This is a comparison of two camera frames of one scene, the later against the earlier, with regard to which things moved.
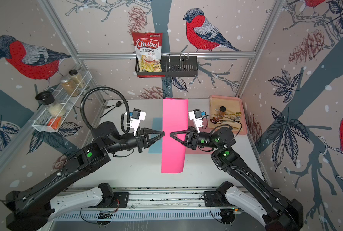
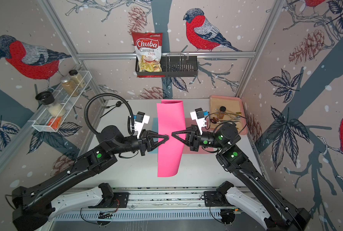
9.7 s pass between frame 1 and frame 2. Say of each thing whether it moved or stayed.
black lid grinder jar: stayed
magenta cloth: moved
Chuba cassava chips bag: stayed
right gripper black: stayed
